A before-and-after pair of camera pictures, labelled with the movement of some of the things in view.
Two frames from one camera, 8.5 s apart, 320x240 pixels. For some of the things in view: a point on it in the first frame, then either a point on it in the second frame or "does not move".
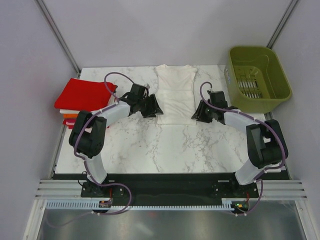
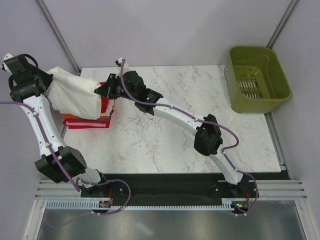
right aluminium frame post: x=282 y=24 does not move
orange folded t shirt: x=70 y=116 does not move
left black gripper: x=154 y=108 -> x=47 y=78
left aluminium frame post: x=58 y=34 does not move
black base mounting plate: x=165 y=189 does not move
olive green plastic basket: x=256 y=81 does not move
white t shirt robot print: x=176 y=105 -> x=74 y=95
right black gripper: x=199 y=115 -> x=108 y=88
